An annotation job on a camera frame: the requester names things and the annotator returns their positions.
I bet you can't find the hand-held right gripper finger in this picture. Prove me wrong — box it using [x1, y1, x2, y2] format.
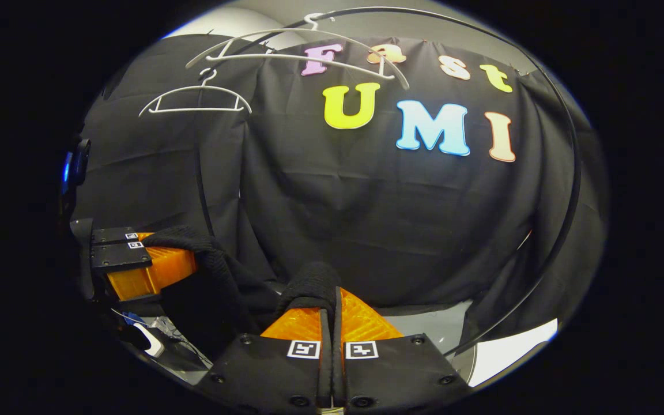
[332, 287, 474, 415]
[198, 305, 334, 415]

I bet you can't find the black jacket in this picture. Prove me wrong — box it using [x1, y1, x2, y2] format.
[142, 225, 344, 361]

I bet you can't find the white clothes hanger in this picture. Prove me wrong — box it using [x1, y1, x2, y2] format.
[139, 67, 252, 118]
[185, 13, 410, 91]

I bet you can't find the black metal clothes rack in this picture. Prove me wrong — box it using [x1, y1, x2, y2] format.
[193, 6, 583, 358]

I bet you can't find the black backdrop cloth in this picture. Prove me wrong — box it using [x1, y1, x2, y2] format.
[70, 33, 609, 346]

